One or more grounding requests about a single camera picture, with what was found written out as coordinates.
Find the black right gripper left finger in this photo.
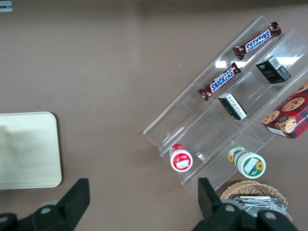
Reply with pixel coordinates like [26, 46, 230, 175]
[30, 178, 91, 231]

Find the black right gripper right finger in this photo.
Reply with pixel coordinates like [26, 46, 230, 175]
[192, 178, 243, 231]

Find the woven wicker basket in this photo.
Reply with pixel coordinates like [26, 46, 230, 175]
[220, 180, 293, 222]

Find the foil wrapped sandwich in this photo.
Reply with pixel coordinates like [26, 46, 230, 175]
[230, 195, 289, 218]

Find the cream rectangular tray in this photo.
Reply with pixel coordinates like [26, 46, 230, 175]
[0, 111, 63, 190]

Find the red lidded yogurt cup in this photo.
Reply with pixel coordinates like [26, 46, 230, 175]
[169, 143, 193, 172]

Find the green sunflower yogurt cup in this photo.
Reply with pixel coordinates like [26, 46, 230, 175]
[227, 146, 267, 179]

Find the clear acrylic tiered display shelf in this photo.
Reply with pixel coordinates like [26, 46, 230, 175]
[142, 15, 308, 201]

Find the black box with white label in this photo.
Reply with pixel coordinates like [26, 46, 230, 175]
[218, 92, 248, 121]

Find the red plaid cookie box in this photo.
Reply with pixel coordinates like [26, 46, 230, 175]
[261, 81, 308, 140]

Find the Snickers chocolate bar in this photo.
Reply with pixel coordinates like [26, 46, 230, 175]
[198, 62, 242, 102]
[233, 21, 282, 61]

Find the black box with gold print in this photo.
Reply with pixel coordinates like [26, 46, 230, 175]
[255, 55, 292, 85]

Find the grey white striped panel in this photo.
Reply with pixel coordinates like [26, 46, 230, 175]
[0, 0, 13, 13]

